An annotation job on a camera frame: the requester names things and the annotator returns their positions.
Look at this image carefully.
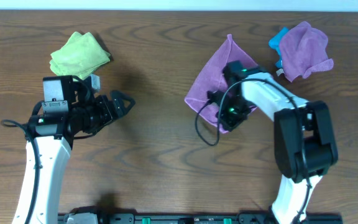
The purple cloth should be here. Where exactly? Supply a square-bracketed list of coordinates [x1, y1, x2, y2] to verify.
[185, 34, 257, 126]
[279, 21, 334, 82]

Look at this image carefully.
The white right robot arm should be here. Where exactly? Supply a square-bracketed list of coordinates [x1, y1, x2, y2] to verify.
[216, 61, 342, 223]

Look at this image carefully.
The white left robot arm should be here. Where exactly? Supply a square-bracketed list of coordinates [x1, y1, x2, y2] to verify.
[12, 90, 135, 223]

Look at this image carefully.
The folded green cloth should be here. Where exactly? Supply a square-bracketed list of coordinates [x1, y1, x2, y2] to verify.
[50, 32, 111, 80]

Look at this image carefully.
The white cloth label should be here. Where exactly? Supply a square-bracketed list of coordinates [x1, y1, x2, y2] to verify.
[276, 68, 284, 76]

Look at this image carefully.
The blue cloth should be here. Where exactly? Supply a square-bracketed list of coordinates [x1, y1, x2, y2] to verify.
[268, 27, 289, 68]

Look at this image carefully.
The crumpled purple cloth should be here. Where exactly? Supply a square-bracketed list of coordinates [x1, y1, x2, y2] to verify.
[279, 21, 334, 82]

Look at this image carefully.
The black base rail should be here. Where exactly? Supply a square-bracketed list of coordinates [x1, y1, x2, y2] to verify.
[57, 205, 344, 224]

